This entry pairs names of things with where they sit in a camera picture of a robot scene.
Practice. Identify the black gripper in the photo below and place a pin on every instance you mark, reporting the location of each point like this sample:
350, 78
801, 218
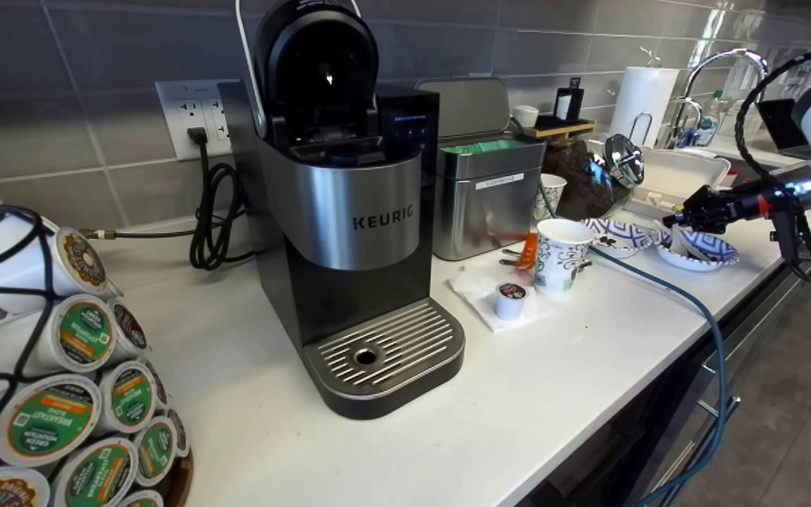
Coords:
744, 201

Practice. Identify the blue white patterned bowl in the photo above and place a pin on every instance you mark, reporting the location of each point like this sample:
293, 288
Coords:
705, 253
622, 239

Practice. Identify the white plastic container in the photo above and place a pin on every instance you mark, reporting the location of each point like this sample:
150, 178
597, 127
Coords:
675, 171

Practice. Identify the shiny foil bag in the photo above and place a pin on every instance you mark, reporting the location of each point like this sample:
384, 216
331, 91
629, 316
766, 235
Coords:
597, 178

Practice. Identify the metal paper towel holder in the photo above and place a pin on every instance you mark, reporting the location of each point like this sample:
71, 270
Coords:
632, 127

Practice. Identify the white paper towel roll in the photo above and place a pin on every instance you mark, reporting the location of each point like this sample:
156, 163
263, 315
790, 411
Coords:
645, 99

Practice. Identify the black laptop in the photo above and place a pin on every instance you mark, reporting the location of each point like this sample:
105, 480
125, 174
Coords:
781, 127

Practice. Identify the chrome sink faucet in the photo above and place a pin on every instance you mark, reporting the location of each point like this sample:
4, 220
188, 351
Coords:
705, 71

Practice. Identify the wooden board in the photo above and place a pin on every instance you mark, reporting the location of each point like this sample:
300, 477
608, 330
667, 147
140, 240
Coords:
554, 130

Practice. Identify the orange packet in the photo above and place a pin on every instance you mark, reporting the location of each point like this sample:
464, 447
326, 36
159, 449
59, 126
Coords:
528, 254

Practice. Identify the black bottle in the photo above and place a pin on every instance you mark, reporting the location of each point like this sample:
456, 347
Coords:
566, 104

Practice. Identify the small white mug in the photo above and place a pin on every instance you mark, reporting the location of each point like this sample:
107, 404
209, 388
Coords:
523, 118

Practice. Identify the single white coffee pod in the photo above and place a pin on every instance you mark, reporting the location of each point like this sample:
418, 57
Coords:
511, 301

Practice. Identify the stainless steel tea tin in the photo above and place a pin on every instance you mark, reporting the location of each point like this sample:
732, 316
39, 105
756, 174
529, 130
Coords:
484, 201

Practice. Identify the white paper napkin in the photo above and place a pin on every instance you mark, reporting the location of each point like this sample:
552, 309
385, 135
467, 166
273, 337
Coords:
473, 288

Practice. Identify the black silver Keurig coffee maker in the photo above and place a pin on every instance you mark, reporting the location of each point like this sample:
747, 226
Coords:
350, 216

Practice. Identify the dark red lid coffee pod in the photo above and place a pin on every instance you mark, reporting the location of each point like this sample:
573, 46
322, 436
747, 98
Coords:
131, 326

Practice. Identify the white wall power outlet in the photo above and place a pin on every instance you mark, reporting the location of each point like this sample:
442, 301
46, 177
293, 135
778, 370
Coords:
191, 109

